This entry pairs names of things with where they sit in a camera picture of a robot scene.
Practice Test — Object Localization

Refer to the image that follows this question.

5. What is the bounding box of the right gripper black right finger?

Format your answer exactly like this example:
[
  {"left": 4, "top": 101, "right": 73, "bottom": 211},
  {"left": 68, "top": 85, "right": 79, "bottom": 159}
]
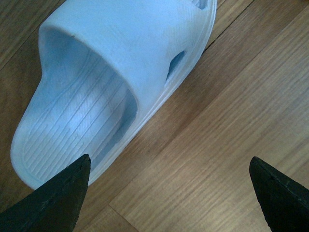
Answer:
[{"left": 249, "top": 157, "right": 309, "bottom": 232}]

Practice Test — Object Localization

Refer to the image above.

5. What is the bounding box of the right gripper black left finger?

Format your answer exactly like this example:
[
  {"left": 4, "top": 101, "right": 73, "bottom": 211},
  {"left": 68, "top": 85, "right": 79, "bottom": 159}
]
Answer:
[{"left": 0, "top": 154, "right": 91, "bottom": 232}]

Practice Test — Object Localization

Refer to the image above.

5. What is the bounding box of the light blue slipper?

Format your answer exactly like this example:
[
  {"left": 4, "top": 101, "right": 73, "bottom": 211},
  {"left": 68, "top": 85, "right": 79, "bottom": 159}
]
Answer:
[{"left": 11, "top": 0, "right": 217, "bottom": 189}]

